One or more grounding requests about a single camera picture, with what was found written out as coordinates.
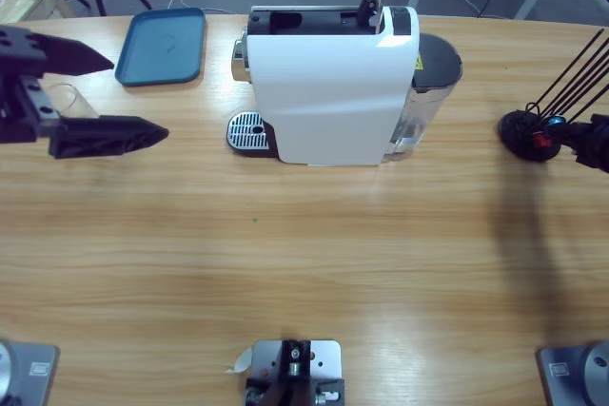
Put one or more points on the clear drinking glass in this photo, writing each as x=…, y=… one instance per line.
x=78, y=102

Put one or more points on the black drip tray metal grate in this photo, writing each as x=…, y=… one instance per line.
x=245, y=132

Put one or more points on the red coffee capsule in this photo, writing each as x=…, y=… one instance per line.
x=541, y=141

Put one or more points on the white paper tag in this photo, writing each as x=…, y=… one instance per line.
x=242, y=361

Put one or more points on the wooden crate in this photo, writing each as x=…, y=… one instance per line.
x=28, y=2

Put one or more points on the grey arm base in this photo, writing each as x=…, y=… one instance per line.
x=571, y=373
x=28, y=370

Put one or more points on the white capsule coffee machine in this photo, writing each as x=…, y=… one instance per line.
x=333, y=92

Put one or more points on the blue plastic tray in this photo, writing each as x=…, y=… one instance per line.
x=162, y=49

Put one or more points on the blue coffee capsule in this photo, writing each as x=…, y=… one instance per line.
x=554, y=121

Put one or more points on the black capsule holder with rods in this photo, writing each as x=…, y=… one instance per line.
x=516, y=128

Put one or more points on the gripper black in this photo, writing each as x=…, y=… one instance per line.
x=19, y=111

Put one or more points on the clear water tank black lid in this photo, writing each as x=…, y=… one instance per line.
x=428, y=111

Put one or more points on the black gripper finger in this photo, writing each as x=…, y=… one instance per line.
x=595, y=154
x=599, y=128

